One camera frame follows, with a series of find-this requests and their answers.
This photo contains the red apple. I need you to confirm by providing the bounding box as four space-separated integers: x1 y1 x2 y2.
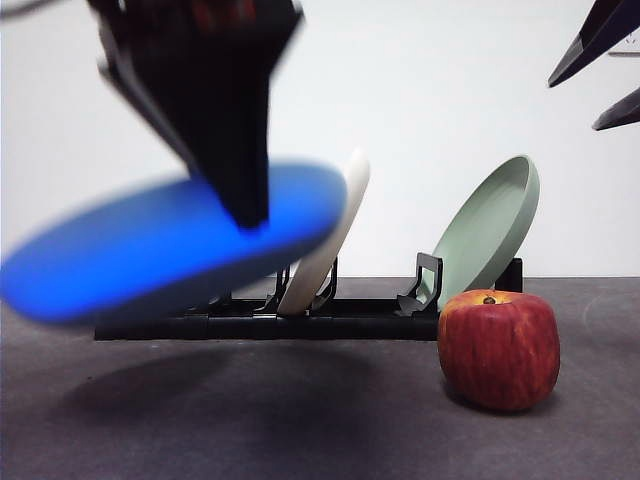
436 288 561 414

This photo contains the white wall socket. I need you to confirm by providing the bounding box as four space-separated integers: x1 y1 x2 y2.
607 30 640 57

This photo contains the green plate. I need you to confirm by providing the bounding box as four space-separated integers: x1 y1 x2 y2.
429 153 542 317

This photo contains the blue plate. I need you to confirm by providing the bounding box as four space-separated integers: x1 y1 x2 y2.
0 158 349 328

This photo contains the black plate rack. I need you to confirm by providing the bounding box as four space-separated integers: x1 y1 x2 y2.
93 252 524 343

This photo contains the white plate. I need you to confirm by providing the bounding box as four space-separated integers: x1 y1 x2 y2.
277 147 372 317

